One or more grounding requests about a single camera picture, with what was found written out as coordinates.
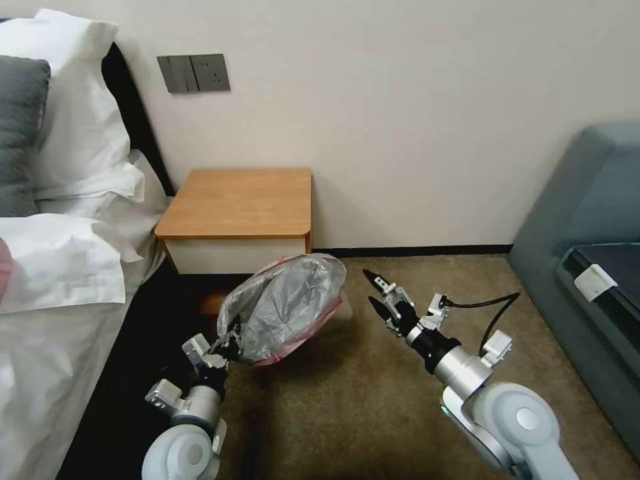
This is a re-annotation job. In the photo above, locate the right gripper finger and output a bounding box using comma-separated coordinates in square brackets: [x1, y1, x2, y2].
[363, 269, 408, 308]
[368, 296, 406, 336]

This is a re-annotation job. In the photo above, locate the grey plastic garbage bag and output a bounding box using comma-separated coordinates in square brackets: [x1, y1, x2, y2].
[216, 253, 348, 367]

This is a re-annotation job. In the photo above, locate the red trash can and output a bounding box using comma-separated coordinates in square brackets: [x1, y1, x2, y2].
[249, 255, 349, 370]

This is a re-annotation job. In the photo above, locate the black skirting board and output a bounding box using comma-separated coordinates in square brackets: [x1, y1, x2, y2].
[311, 243, 516, 257]

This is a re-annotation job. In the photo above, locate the wooden bedside table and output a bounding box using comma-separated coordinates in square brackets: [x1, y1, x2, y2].
[153, 167, 314, 317]

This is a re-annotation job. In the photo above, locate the white bed duvet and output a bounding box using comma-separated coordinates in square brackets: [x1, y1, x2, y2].
[0, 149, 170, 480]

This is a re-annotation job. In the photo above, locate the white label tag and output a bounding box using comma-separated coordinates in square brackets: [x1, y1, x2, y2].
[573, 264, 617, 303]

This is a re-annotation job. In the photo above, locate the blue-grey sofa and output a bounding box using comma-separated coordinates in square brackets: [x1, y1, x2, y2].
[507, 122, 640, 452]

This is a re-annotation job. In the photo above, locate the black bed headboard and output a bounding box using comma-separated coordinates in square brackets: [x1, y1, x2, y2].
[102, 39, 177, 199]

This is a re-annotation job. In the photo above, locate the pink fabric item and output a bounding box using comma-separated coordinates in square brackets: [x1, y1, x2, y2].
[0, 239, 14, 307]

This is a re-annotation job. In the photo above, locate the dark grey power outlet plate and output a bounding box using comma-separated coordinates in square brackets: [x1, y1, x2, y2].
[190, 53, 232, 93]

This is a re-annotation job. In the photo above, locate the large white pillow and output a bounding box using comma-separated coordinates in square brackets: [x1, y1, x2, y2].
[0, 9, 147, 202]

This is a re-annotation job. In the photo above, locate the grey cushion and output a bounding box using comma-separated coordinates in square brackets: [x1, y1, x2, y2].
[0, 55, 53, 219]

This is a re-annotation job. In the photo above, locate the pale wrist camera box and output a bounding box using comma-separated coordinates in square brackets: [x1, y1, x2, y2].
[427, 293, 454, 319]
[181, 333, 213, 369]

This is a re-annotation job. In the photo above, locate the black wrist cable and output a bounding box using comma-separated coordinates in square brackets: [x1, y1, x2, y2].
[447, 291, 521, 354]

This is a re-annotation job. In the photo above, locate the black bed frame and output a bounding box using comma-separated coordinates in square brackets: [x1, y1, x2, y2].
[53, 259, 226, 480]

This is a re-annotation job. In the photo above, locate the dark grey light switch plate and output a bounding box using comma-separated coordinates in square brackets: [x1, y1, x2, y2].
[157, 55, 194, 95]

